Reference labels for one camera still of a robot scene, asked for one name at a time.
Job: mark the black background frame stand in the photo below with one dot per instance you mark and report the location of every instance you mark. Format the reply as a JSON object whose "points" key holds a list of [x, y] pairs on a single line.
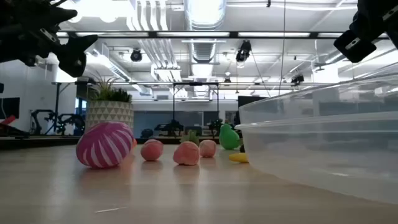
{"points": [[195, 84]]}

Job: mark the black overhead camera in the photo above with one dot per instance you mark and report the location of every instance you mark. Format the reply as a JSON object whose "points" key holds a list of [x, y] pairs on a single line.
{"points": [[243, 51]]}

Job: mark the pink toy garlic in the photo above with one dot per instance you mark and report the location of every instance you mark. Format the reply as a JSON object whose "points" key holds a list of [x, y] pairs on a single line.
{"points": [[151, 150], [207, 148], [186, 153]]}

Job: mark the black ceiling spotlight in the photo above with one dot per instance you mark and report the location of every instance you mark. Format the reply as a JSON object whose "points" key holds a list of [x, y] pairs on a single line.
{"points": [[136, 55]]}

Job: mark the green potted plant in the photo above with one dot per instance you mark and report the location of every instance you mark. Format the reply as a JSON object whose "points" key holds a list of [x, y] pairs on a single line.
{"points": [[109, 91]]}

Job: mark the silver ceiling ventilation duct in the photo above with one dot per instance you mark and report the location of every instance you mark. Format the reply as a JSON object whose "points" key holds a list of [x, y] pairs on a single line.
{"points": [[203, 18]]}

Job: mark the orange toy vegetable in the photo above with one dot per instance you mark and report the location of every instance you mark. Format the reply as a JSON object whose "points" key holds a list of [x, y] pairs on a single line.
{"points": [[134, 143]]}

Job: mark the black background monitor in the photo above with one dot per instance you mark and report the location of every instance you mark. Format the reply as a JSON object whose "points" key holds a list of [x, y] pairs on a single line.
{"points": [[250, 101]]}

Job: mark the black overhead frame bar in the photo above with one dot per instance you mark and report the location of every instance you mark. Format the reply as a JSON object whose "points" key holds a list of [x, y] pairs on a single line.
{"points": [[192, 34]]}

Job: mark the black background robot arms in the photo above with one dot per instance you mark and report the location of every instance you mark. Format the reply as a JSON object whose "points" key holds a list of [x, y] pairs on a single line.
{"points": [[59, 121]]}

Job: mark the white patterned planter pot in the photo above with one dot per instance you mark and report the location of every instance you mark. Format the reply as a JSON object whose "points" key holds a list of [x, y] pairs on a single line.
{"points": [[109, 114]]}

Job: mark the yellow toy banana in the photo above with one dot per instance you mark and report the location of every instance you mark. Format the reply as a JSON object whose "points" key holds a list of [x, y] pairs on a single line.
{"points": [[238, 157]]}

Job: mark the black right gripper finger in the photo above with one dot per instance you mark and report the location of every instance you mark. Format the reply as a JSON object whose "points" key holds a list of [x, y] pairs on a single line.
{"points": [[354, 46]]}

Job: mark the purple white striped toy onion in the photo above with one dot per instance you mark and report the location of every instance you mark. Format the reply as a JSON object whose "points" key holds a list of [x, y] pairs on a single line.
{"points": [[105, 144]]}

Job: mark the clear plastic tupperware container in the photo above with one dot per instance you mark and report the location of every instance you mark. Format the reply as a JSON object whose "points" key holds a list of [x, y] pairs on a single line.
{"points": [[323, 146]]}

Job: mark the black wall monitor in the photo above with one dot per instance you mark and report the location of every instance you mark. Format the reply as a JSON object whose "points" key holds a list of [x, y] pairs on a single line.
{"points": [[9, 108]]}

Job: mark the green toy pear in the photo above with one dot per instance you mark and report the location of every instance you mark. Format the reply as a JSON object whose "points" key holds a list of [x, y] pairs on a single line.
{"points": [[228, 137]]}

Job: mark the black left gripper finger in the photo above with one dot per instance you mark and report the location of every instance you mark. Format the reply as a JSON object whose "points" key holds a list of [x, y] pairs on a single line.
{"points": [[74, 59], [63, 15]]}

